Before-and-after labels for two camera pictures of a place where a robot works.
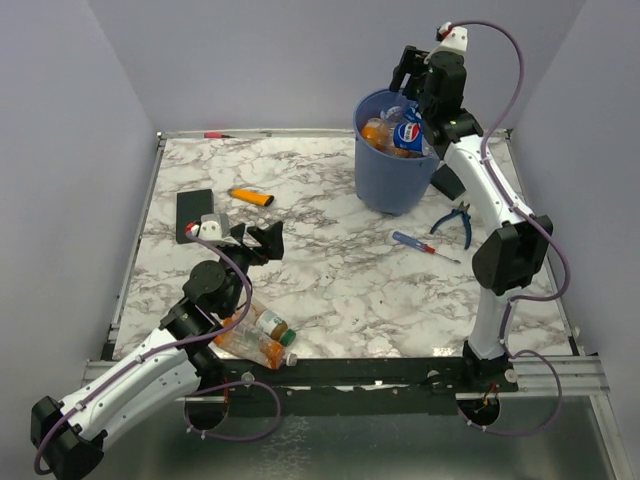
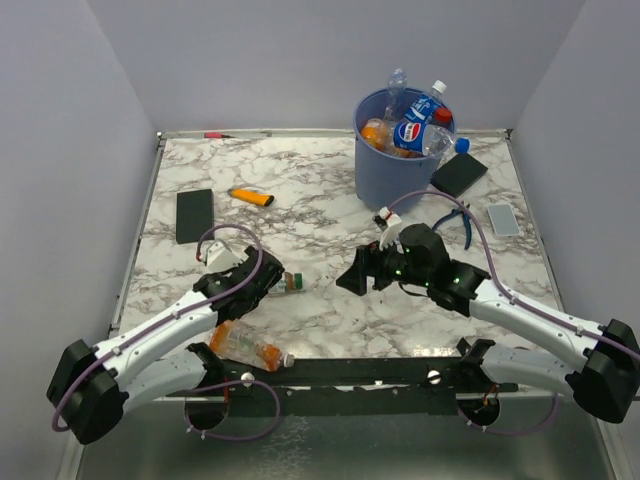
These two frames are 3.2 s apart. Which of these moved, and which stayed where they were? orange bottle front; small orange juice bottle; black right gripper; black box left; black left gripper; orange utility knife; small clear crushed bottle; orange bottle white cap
Moved: black right gripper; small clear crushed bottle; black left gripper
Stayed: orange utility knife; orange bottle white cap; small orange juice bottle; black box left; orange bottle front
